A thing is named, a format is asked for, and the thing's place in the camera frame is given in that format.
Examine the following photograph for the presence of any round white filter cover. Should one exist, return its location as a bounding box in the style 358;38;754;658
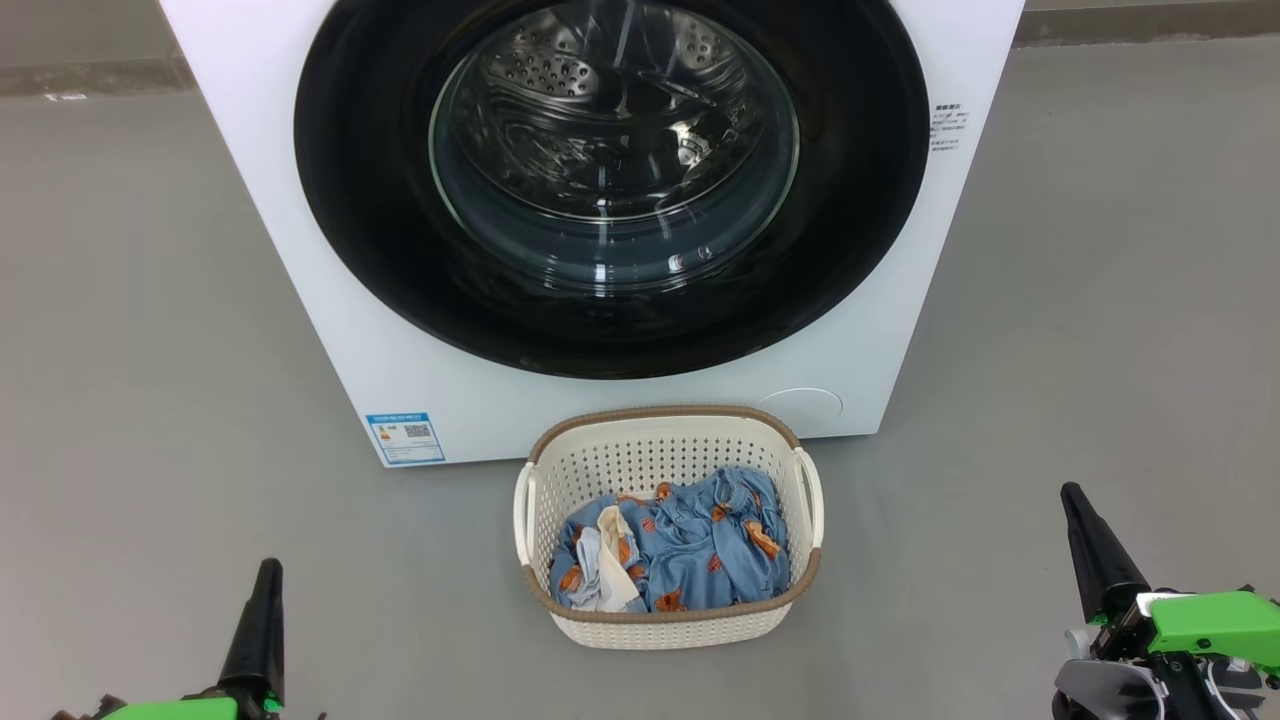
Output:
752;387;844;439

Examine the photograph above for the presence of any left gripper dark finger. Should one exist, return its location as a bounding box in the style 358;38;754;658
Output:
218;558;286;703

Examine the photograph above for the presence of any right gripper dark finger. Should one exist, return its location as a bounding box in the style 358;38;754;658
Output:
1060;482;1151;623

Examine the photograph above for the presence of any blue bear-print garment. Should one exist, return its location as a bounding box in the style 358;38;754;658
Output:
548;466;791;613

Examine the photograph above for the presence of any stainless steel washing machine drum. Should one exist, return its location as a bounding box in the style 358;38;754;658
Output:
430;0;801;291

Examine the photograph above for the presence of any blue energy label sticker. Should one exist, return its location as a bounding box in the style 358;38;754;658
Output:
364;411;447;467

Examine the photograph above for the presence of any black round glass washer door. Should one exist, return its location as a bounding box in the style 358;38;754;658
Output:
293;0;931;381

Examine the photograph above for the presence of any cream perforated laundry basket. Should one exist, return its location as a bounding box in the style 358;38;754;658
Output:
513;404;825;651

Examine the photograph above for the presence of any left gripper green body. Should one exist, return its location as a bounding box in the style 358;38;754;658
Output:
55;692;326;720

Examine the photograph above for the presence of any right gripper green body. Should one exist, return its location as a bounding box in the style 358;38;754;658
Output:
1065;588;1280;683

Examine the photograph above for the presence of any white front-load washing machine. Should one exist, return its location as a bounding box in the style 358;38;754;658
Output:
160;0;1026;469

